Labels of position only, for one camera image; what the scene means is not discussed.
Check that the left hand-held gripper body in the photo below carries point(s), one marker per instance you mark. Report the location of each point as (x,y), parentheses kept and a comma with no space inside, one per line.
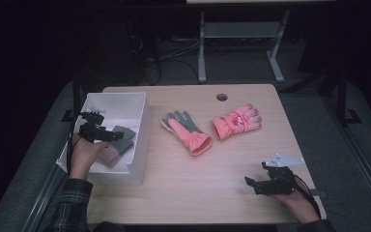
(91,130)

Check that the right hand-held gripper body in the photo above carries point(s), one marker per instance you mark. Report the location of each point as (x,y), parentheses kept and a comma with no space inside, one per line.
(280,180)

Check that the white storage box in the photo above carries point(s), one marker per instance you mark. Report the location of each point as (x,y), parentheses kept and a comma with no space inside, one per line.
(132,106)

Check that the pink ski glove red print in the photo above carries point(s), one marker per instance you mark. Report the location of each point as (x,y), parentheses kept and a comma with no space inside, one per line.
(236,122)

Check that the pink ski glove grey palm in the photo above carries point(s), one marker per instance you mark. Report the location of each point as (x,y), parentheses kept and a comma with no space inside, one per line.
(186,133)

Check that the person's right hand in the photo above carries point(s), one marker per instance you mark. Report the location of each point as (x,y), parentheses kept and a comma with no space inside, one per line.
(298,203)

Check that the person's left hand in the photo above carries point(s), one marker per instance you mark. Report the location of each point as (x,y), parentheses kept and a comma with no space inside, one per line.
(82,158)

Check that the grey tape strip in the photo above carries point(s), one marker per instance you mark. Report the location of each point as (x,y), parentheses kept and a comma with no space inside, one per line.
(319,193)

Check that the white metal stand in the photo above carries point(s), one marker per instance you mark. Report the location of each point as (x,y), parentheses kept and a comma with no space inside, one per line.
(238,30)

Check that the black metal post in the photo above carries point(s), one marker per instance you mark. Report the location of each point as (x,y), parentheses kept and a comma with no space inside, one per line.
(76,96)
(343,96)

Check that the aluminium rail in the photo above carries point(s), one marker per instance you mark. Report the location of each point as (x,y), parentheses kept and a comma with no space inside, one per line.
(42,199)
(364,164)

